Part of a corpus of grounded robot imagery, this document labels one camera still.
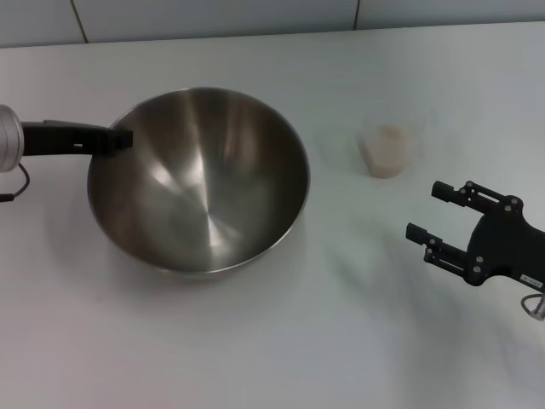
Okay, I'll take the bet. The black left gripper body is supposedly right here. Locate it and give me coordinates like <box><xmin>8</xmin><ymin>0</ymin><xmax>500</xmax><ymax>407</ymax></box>
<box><xmin>20</xmin><ymin>120</ymin><xmax>97</xmax><ymax>158</ymax></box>

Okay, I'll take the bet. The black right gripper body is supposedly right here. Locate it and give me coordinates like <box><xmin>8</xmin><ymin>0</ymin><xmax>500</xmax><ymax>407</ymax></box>
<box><xmin>466</xmin><ymin>196</ymin><xmax>545</xmax><ymax>287</ymax></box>

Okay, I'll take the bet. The white uncooked rice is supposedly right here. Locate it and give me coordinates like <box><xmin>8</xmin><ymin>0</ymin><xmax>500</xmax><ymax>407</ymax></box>
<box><xmin>368</xmin><ymin>125</ymin><xmax>410</xmax><ymax>178</ymax></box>

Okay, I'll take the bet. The clear plastic measuring cup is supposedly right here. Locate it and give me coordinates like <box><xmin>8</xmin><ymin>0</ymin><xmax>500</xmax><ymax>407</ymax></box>
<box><xmin>357</xmin><ymin>117</ymin><xmax>422</xmax><ymax>179</ymax></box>

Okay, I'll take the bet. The stainless steel mixing bowl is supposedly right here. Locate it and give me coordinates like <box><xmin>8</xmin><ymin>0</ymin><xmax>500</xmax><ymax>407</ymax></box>
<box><xmin>87</xmin><ymin>87</ymin><xmax>311</xmax><ymax>283</ymax></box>

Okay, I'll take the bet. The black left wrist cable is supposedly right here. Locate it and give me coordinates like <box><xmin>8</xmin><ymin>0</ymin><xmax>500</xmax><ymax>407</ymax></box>
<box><xmin>0</xmin><ymin>164</ymin><xmax>30</xmax><ymax>204</ymax></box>

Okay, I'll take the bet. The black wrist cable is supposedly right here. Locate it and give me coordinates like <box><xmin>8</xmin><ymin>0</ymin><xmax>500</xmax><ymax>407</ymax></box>
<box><xmin>518</xmin><ymin>292</ymin><xmax>542</xmax><ymax>317</ymax></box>
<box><xmin>0</xmin><ymin>164</ymin><xmax>30</xmax><ymax>204</ymax></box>

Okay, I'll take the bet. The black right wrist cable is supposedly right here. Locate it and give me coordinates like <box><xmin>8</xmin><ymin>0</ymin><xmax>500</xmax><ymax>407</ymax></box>
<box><xmin>518</xmin><ymin>292</ymin><xmax>542</xmax><ymax>317</ymax></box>

